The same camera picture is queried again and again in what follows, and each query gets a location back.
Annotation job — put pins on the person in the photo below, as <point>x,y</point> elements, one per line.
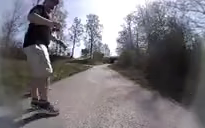
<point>40,56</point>

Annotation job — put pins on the dense bushes and trees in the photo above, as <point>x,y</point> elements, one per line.
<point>166,53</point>

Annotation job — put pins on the row of trees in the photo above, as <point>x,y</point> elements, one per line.
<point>86,36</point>

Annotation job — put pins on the grey asphalt path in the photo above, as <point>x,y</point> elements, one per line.
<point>103,100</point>

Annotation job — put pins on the grass bank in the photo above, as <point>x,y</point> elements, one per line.
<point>66,68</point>

